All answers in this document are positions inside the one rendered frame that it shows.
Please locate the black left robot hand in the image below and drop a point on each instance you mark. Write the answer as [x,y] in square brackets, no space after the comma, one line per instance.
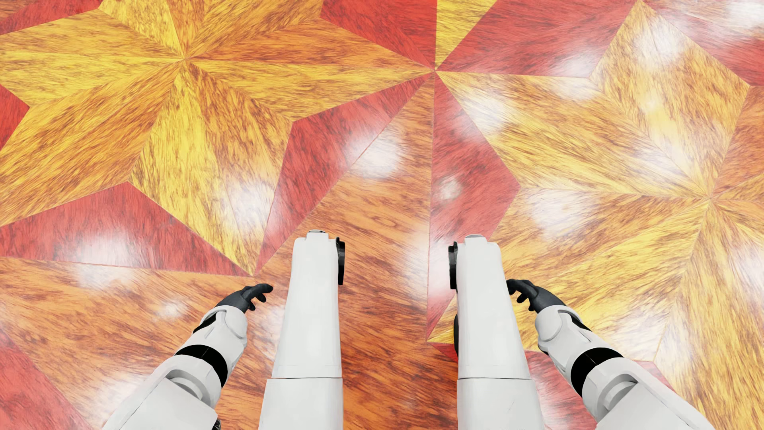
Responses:
[243,298]

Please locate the white right robot leg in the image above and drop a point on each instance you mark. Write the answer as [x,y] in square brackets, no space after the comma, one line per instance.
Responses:
[489,334]

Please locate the white robot leg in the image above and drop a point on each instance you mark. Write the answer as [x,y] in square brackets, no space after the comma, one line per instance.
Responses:
[489,334]
[308,334]

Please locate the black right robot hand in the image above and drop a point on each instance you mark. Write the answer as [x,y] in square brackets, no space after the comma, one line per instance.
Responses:
[536,295]

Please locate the white left robot leg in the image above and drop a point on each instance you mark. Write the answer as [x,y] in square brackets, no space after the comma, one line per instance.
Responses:
[308,334]

